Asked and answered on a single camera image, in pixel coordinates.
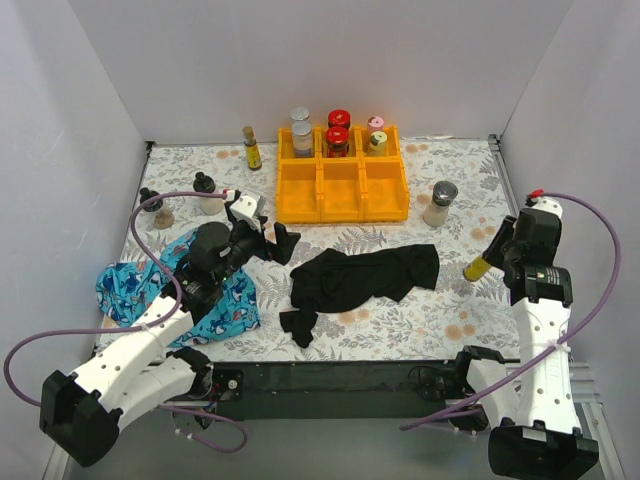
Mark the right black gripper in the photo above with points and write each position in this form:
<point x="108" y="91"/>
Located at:
<point x="507" y="245"/>

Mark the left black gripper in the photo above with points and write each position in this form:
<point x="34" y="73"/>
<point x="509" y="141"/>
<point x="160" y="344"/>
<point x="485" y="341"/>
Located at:
<point x="267" y="241"/>

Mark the small yellow-label sauce bottle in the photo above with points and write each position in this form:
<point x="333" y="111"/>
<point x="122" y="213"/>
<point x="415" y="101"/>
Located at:
<point x="253" y="155"/>

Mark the blue-label spice jar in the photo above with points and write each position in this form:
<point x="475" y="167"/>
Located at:
<point x="302" y="139"/>
<point x="299" y="114"/>

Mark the red-lid sauce jar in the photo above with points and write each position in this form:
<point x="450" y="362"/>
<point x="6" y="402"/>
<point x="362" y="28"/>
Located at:
<point x="339" y="118"/>
<point x="337" y="142"/>

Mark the yellow-lid spice shaker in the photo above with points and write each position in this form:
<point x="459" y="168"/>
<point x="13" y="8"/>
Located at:
<point x="377" y="144"/>

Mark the pink-lid spice shaker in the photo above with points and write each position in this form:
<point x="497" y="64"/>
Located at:
<point x="375" y="124"/>

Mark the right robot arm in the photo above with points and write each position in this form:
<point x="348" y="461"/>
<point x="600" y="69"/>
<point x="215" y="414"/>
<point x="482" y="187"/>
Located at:
<point x="535" y="432"/>

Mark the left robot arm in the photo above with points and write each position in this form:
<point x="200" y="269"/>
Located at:
<point x="84" y="411"/>

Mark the black cloth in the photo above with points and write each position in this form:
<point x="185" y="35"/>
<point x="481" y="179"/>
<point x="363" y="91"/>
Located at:
<point x="334" y="282"/>

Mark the grey-lid spice shaker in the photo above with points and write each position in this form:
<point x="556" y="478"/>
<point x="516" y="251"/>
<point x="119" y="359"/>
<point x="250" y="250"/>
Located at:
<point x="443" y="194"/>

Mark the orange six-compartment bin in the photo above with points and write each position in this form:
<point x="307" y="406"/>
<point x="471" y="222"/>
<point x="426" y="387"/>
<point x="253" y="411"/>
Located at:
<point x="358" y="188"/>

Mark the black-cap white bottle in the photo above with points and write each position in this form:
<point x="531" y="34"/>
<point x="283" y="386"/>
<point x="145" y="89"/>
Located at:
<point x="204" y="183"/>

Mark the small black-cap bottle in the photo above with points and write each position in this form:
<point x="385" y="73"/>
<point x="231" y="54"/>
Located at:
<point x="158" y="213"/>

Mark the blue shark-print cloth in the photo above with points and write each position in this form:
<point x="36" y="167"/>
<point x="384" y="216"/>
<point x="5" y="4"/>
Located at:
<point x="125" y="290"/>

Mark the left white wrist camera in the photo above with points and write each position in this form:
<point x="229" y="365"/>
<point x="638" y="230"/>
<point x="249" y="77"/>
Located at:
<point x="247" y="207"/>

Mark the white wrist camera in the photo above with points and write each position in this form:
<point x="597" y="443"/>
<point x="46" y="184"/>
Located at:
<point x="539" y="200"/>
<point x="247" y="207"/>

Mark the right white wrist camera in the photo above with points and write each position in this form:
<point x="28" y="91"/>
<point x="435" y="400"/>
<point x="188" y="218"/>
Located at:
<point x="539" y="200"/>

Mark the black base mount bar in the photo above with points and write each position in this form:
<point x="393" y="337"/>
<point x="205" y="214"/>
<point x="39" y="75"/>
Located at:
<point x="332" y="390"/>

